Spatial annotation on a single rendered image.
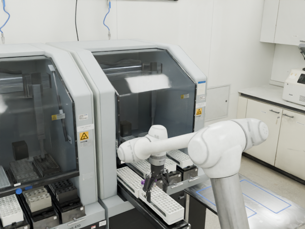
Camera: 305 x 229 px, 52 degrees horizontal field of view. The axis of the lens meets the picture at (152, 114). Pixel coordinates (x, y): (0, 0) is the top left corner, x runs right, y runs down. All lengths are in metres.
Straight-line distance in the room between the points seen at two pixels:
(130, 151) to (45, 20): 1.60
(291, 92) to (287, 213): 2.09
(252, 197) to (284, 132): 2.01
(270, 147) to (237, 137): 3.01
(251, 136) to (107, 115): 0.93
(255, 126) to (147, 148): 0.52
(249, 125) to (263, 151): 3.02
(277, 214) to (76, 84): 1.32
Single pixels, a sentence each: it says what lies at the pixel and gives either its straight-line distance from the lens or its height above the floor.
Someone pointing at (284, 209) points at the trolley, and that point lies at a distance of 1.99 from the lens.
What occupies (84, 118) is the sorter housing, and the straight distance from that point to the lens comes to 1.79.
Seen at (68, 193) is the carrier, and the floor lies 0.87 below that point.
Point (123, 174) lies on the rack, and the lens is 2.07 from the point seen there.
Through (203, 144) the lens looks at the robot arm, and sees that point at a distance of 1.04.
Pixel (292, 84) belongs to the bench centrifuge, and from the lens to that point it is 3.81.
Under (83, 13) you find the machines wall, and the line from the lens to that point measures 2.89.
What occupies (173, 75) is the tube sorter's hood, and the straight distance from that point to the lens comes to 2.15.
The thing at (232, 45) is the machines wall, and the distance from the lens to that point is 4.02.
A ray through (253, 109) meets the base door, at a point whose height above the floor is 0.70.
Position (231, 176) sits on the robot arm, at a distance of 1.12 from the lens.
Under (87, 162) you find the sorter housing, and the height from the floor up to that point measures 1.02.
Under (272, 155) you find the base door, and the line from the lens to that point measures 4.13.
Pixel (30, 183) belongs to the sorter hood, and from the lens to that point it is 1.81.
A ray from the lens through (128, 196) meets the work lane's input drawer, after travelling 1.99.
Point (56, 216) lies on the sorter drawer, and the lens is 1.88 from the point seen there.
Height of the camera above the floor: 1.88
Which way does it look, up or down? 18 degrees down
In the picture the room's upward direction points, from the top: 1 degrees clockwise
